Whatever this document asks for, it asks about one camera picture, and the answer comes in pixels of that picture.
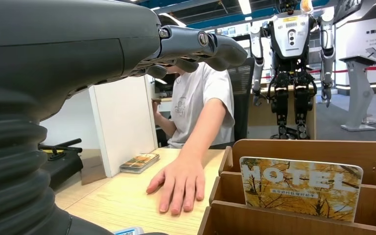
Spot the grey kiosk stand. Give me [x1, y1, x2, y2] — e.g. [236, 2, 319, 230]
[338, 55, 376, 132]

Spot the white card reader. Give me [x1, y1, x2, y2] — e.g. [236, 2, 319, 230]
[113, 226, 145, 235]

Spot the yellow hotel room key card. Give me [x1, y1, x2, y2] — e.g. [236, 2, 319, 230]
[239, 156, 364, 223]

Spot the guest person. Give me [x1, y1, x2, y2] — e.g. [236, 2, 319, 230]
[145, 61, 235, 216]

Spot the wooden compartment organizer box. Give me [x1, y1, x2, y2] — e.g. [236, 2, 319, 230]
[197, 139, 376, 235]

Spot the white desk partition box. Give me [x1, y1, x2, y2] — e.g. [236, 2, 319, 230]
[88, 75, 159, 178]

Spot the black office chair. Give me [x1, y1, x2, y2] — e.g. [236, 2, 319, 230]
[209, 57, 256, 150]

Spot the long ceiling light strip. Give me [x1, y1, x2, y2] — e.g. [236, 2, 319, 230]
[238, 0, 252, 15]

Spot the background humanoid robot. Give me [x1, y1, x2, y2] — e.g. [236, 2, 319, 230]
[249, 0, 336, 140]

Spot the small brown cardboard box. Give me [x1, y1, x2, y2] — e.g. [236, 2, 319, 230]
[79, 148, 108, 186]

